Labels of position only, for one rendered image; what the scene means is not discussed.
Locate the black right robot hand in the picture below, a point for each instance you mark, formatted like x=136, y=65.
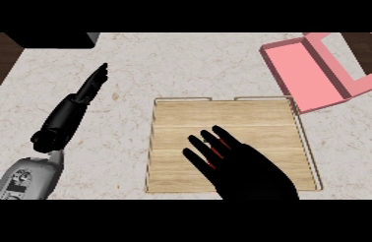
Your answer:
x=251, y=173

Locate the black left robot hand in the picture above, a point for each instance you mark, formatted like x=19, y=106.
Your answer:
x=62, y=119

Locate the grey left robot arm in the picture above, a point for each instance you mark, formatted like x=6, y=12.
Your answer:
x=28, y=178

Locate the red bell pepper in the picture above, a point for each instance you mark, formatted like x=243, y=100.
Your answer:
x=215, y=151

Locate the pale wooden tray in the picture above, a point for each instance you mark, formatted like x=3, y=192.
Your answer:
x=193, y=128

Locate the pink cardboard box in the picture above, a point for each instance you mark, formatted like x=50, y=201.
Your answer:
x=304, y=75

